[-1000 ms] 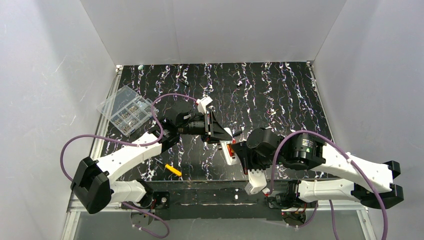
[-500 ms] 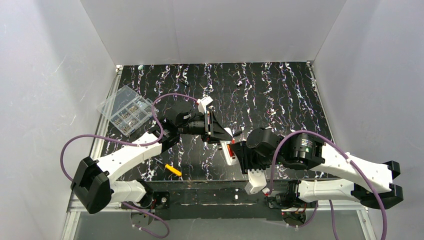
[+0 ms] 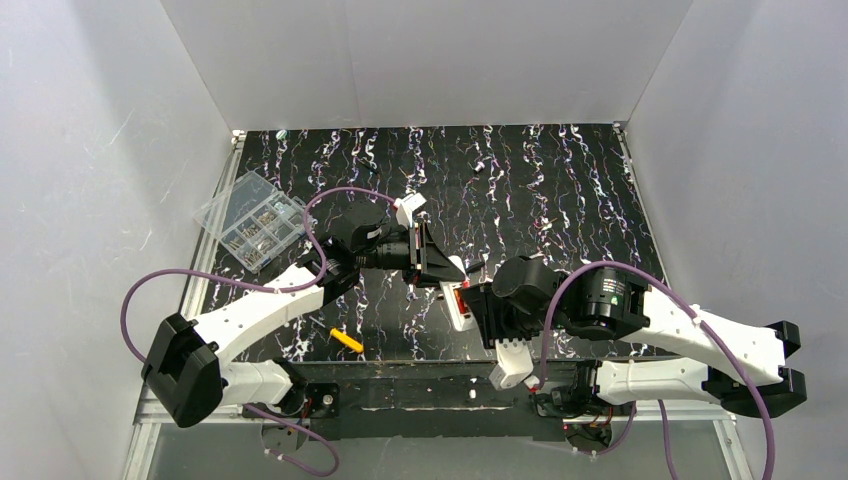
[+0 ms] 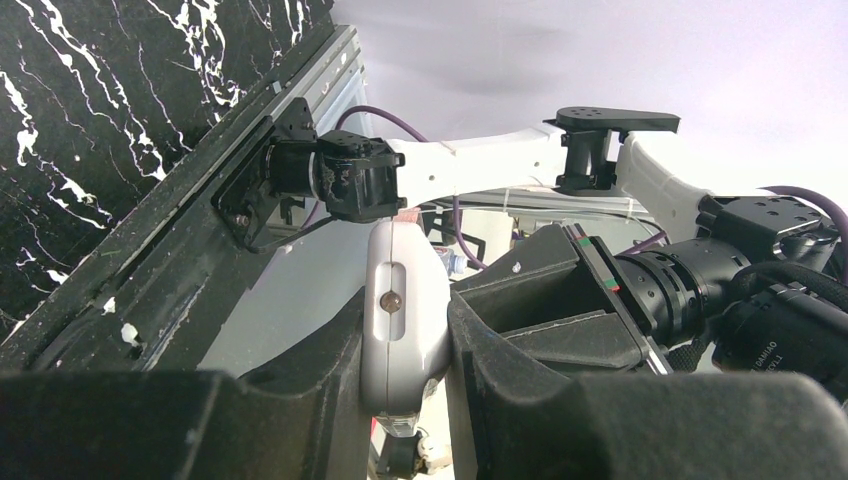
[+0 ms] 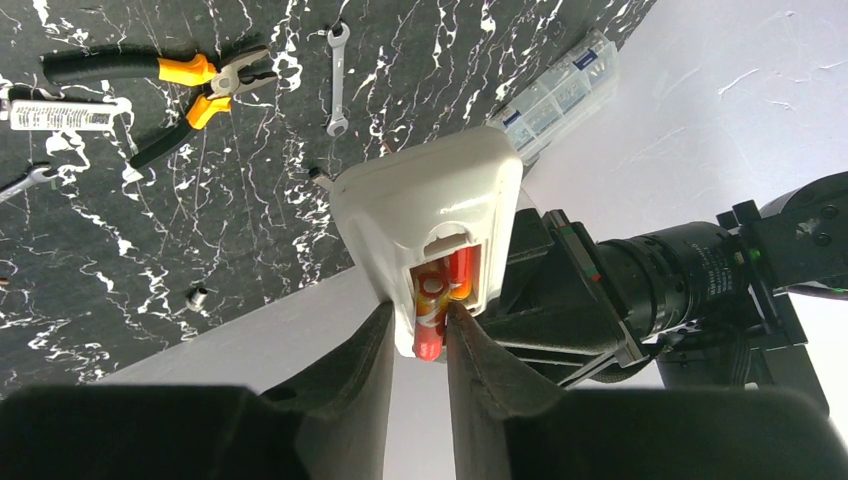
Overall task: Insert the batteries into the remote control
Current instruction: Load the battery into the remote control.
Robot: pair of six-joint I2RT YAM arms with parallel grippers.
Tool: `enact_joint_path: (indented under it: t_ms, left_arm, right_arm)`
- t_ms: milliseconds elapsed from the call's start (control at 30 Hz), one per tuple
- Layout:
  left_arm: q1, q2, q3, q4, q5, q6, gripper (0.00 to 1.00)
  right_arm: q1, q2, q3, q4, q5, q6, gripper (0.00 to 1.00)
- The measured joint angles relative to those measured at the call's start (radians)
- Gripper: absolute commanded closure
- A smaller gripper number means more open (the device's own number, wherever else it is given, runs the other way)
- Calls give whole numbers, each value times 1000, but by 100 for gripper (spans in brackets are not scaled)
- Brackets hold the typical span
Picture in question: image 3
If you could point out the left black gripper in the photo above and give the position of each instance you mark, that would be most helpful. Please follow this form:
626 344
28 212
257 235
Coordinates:
423 251

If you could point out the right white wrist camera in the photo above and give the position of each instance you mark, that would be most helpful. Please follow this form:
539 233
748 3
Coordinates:
514 366

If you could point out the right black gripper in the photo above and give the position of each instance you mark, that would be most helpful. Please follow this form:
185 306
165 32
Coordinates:
482 312

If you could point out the yellow black pliers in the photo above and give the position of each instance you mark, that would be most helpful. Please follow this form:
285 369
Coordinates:
475 267

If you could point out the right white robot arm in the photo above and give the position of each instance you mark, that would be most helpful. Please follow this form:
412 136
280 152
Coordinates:
714 360

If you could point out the clear plastic screw box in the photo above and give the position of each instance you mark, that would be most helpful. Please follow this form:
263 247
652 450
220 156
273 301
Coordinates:
253 220

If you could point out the aluminium frame rail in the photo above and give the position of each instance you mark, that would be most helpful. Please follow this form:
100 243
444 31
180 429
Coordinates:
192 366

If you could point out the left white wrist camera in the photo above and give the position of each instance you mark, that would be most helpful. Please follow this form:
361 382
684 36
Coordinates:
406 207

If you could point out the white remote control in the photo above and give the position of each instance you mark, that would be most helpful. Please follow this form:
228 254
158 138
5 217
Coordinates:
458 324

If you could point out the yellow handle screwdriver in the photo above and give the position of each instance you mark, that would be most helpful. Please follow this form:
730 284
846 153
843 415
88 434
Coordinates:
342 337

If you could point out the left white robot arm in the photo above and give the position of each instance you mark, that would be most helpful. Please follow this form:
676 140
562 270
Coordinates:
191 367

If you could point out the thin black rod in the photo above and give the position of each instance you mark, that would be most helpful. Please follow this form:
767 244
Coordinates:
370 167

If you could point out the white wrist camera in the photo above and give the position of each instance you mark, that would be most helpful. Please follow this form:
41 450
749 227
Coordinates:
406 207
514 366

